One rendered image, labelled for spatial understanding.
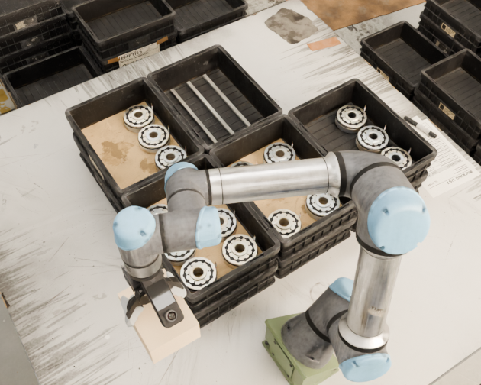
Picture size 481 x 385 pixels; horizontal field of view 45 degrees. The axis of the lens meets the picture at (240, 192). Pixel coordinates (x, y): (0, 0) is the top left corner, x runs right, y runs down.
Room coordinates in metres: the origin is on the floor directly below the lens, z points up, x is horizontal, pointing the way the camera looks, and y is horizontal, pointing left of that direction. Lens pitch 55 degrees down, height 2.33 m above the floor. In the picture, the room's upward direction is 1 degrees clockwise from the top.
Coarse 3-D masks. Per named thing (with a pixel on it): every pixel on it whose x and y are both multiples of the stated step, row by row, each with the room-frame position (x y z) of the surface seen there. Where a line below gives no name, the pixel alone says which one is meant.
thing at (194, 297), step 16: (192, 160) 1.11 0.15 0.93; (208, 160) 1.11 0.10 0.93; (160, 176) 1.04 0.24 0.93; (128, 192) 0.98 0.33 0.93; (272, 240) 0.83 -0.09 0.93; (256, 256) 0.78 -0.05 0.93; (272, 256) 0.79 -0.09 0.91; (176, 272) 0.73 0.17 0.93; (240, 272) 0.73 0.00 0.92; (208, 288) 0.68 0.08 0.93
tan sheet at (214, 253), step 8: (160, 200) 1.03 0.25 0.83; (216, 208) 1.00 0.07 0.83; (224, 208) 1.00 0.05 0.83; (240, 224) 0.94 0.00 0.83; (240, 232) 0.92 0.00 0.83; (208, 248) 0.86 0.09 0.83; (216, 248) 0.86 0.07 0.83; (200, 256) 0.83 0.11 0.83; (208, 256) 0.83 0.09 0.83; (216, 256) 0.83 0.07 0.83; (224, 264) 0.81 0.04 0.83; (224, 272) 0.78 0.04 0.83
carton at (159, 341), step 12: (120, 300) 0.57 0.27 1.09; (180, 300) 0.56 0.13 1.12; (144, 312) 0.53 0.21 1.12; (144, 324) 0.50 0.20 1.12; (156, 324) 0.50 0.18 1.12; (180, 324) 0.50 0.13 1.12; (192, 324) 0.50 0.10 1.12; (144, 336) 0.47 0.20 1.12; (156, 336) 0.47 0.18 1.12; (168, 336) 0.47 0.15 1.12; (180, 336) 0.48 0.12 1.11; (192, 336) 0.49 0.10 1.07; (156, 348) 0.45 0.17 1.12; (168, 348) 0.46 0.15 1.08; (156, 360) 0.44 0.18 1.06
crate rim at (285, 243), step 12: (276, 120) 1.28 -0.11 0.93; (288, 120) 1.28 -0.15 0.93; (252, 132) 1.22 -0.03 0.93; (300, 132) 1.23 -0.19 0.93; (228, 144) 1.17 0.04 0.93; (312, 144) 1.18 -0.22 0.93; (324, 156) 1.13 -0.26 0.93; (252, 204) 0.95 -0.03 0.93; (264, 216) 0.91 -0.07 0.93; (324, 216) 0.91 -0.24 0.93; (336, 216) 0.92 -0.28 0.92; (312, 228) 0.87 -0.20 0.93; (288, 240) 0.83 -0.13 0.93
